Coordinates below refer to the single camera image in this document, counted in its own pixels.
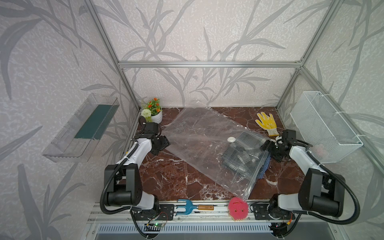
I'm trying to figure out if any black plaid shirt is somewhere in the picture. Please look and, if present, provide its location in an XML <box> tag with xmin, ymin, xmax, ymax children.
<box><xmin>222</xmin><ymin>132</ymin><xmax>271</xmax><ymax>181</ymax></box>

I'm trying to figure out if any clear plastic vacuum bag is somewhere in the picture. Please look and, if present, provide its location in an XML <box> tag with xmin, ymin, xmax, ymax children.
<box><xmin>163</xmin><ymin>102</ymin><xmax>269</xmax><ymax>200</ymax></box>

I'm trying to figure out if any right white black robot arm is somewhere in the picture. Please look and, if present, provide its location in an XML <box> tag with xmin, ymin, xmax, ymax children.
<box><xmin>261</xmin><ymin>130</ymin><xmax>361</xmax><ymax>225</ymax></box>

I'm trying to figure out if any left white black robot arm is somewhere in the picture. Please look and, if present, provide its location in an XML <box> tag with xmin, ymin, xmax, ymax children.
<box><xmin>100</xmin><ymin>117</ymin><xmax>170</xmax><ymax>217</ymax></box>

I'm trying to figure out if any potted artificial flower plant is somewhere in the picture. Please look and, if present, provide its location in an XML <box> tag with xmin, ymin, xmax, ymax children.
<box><xmin>141</xmin><ymin>98</ymin><xmax>163</xmax><ymax>124</ymax></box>

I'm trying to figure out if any yellow work glove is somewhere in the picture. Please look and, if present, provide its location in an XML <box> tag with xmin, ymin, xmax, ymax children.
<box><xmin>255</xmin><ymin>112</ymin><xmax>279</xmax><ymax>137</ymax></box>

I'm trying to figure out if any pink object in basket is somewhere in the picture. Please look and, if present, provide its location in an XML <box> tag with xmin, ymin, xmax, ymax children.
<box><xmin>312</xmin><ymin>144</ymin><xmax>329</xmax><ymax>161</ymax></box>

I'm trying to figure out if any pink round scrub brush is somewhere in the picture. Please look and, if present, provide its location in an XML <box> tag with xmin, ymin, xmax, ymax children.
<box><xmin>228</xmin><ymin>197</ymin><xmax>249</xmax><ymax>221</ymax></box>

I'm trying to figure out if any small green circuit board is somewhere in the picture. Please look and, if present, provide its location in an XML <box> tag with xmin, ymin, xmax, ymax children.
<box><xmin>146</xmin><ymin>222</ymin><xmax>166</xmax><ymax>231</ymax></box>

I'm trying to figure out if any white wire mesh basket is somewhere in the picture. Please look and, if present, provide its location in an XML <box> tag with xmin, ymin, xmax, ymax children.
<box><xmin>291</xmin><ymin>91</ymin><xmax>364</xmax><ymax>164</ymax></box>

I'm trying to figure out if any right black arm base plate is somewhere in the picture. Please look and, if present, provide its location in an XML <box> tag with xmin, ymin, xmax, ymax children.
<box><xmin>250</xmin><ymin>202</ymin><xmax>296</xmax><ymax>222</ymax></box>

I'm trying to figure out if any clear acrylic wall shelf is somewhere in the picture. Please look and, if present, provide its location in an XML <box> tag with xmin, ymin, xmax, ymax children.
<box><xmin>42</xmin><ymin>94</ymin><xmax>120</xmax><ymax>163</ymax></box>

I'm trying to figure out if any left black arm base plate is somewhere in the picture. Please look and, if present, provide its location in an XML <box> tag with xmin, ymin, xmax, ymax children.
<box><xmin>133</xmin><ymin>204</ymin><xmax>175</xmax><ymax>221</ymax></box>

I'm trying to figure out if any blue garden fork wooden handle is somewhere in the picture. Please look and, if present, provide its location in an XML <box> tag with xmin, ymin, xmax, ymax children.
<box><xmin>175</xmin><ymin>199</ymin><xmax>215</xmax><ymax>216</ymax></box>

